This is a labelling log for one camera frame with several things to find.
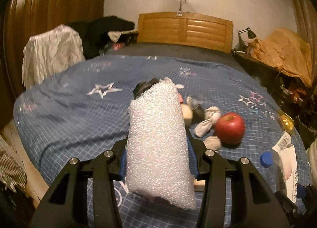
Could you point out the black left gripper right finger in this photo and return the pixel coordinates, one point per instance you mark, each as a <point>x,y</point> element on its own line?
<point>234,182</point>

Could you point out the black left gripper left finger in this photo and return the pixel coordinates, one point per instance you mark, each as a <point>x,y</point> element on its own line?
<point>65,202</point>

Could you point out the grey white sock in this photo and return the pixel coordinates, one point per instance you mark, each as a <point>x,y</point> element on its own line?
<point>207,119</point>

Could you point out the white bubble wrap roll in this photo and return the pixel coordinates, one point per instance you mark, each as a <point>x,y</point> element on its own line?
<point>157,159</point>

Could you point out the black plaid cloth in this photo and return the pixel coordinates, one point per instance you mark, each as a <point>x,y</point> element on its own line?
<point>143,86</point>

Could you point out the blue bottle cap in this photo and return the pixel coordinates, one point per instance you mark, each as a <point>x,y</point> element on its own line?
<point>266,159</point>

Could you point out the white paper package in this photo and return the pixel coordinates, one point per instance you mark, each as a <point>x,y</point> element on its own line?
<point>285,162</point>

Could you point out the red apple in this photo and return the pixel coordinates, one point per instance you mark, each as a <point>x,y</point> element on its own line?
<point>230,129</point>

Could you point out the yellow snack packet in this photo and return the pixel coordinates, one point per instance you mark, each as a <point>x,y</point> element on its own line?
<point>285,121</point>

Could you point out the blue checked star bedspread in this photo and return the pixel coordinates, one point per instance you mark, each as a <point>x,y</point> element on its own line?
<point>84,110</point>

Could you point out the white crumpled cloth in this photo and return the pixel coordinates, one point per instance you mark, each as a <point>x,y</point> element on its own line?
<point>49,53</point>

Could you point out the orange cloth cover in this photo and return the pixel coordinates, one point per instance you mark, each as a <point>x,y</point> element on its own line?
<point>285,51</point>

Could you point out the black desk lamp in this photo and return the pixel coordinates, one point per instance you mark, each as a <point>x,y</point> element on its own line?
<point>245,36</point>

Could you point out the black clothes pile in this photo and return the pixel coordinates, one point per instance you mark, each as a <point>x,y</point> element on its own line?
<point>94,34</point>

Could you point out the wooden slatted headboard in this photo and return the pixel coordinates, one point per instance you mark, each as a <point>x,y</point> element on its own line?
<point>189,29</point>

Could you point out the brown wooden wardrobe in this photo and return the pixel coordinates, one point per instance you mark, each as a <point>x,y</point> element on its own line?
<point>25,18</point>

